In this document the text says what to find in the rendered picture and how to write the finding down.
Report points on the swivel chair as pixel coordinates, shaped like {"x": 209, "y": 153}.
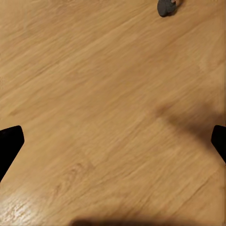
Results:
{"x": 165, "y": 6}

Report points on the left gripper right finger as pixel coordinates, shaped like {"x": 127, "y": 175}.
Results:
{"x": 218, "y": 139}

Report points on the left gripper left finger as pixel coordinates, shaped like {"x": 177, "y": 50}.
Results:
{"x": 11, "y": 141}

